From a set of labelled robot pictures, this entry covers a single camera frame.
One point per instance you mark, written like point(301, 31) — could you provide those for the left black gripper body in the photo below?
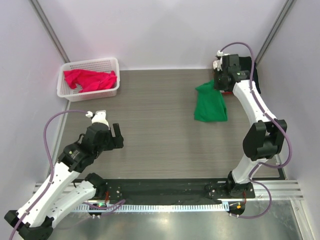
point(107, 145)

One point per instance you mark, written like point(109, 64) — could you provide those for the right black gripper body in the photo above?
point(219, 81)

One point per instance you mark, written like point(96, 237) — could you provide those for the green t shirt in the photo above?
point(210, 105)

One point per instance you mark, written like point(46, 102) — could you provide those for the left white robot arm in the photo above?
point(37, 219)

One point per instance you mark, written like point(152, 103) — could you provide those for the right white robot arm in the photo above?
point(265, 137)

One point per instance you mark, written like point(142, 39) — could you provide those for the red folded t shirt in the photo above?
point(226, 93)

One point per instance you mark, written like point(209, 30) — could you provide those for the white folded t shirt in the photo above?
point(215, 65)

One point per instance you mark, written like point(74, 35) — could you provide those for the black folded t shirt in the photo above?
point(246, 65)

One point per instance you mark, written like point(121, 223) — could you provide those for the white plastic basket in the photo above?
point(99, 65)

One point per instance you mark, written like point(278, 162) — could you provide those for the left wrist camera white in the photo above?
point(99, 116)

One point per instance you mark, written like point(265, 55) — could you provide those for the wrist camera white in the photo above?
point(99, 116)
point(219, 56)

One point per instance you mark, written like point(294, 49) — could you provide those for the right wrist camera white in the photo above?
point(219, 56)

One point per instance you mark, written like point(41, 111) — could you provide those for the right aluminium frame post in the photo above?
point(280, 19)

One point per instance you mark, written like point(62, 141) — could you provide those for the aluminium frame post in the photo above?
point(280, 19)
point(49, 29)

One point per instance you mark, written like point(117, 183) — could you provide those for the white slotted cable duct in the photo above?
point(129, 208)

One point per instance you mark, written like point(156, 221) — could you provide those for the left aluminium frame post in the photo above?
point(49, 29)

